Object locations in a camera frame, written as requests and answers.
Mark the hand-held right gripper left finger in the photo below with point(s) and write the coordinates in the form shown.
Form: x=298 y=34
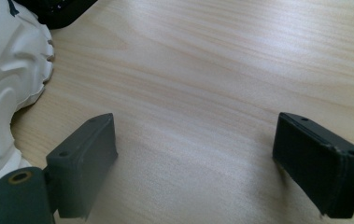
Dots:
x=81 y=168

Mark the navy and white sneaker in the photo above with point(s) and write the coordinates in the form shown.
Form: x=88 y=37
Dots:
x=12 y=62

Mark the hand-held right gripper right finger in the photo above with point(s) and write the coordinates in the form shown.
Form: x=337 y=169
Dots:
x=318 y=168

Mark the red and black shoe rack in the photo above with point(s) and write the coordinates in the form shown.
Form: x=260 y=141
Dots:
x=59 y=14

